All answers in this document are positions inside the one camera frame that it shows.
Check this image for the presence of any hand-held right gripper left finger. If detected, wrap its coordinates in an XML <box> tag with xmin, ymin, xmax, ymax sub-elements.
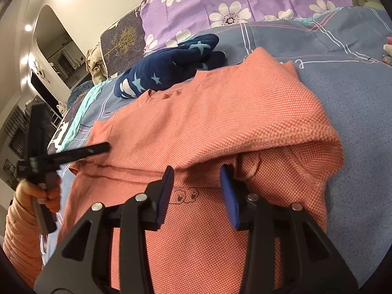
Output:
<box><xmin>34</xmin><ymin>165</ymin><xmax>175</xmax><ymax>294</ymax></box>

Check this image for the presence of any salmon knit shirt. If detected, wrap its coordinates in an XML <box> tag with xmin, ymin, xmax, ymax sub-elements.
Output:
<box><xmin>57</xmin><ymin>47</ymin><xmax>344</xmax><ymax>294</ymax></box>

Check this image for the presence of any dark shelf unit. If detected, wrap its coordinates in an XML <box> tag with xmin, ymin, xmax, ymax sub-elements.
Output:
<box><xmin>3</xmin><ymin>104</ymin><xmax>34</xmax><ymax>160</ymax></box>

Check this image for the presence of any black television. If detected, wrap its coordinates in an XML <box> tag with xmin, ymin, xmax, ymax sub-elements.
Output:
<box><xmin>31</xmin><ymin>69</ymin><xmax>60</xmax><ymax>105</ymax></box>

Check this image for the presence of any person's left hand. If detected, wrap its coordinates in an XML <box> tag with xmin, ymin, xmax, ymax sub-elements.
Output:
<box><xmin>14</xmin><ymin>171</ymin><xmax>62</xmax><ymax>213</ymax></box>

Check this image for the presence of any stack of folded clothes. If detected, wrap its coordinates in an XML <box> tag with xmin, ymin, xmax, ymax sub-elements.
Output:
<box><xmin>381</xmin><ymin>36</ymin><xmax>392</xmax><ymax>57</ymax></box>

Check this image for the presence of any beige striped cloth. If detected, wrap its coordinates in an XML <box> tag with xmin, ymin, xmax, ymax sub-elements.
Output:
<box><xmin>85</xmin><ymin>45</ymin><xmax>108</xmax><ymax>85</ymax></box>

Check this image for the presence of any dark tree-print cushion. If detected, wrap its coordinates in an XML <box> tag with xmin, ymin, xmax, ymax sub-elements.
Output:
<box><xmin>100</xmin><ymin>10</ymin><xmax>146</xmax><ymax>78</ymax></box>

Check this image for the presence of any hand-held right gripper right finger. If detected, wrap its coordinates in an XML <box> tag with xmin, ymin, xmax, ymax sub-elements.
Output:
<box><xmin>219</xmin><ymin>164</ymin><xmax>359</xmax><ymax>294</ymax></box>

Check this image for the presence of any turquoise sheet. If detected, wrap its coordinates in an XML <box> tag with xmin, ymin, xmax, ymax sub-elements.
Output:
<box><xmin>60</xmin><ymin>83</ymin><xmax>118</xmax><ymax>150</ymax></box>

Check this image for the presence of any person's left forearm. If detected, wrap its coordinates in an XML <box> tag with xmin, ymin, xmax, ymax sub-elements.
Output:
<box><xmin>1</xmin><ymin>199</ymin><xmax>46</xmax><ymax>288</ymax></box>

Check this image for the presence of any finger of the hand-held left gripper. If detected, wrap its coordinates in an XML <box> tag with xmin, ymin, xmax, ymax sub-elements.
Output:
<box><xmin>46</xmin><ymin>142</ymin><xmax>111</xmax><ymax>163</ymax></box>

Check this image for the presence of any blue-grey bed sheet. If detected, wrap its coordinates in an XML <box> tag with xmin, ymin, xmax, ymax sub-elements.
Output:
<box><xmin>46</xmin><ymin>6</ymin><xmax>392</xmax><ymax>285</ymax></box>

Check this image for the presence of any navy star-print fleece garment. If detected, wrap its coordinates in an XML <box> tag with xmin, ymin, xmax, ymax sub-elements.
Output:
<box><xmin>114</xmin><ymin>33</ymin><xmax>228</xmax><ymax>99</ymax></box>

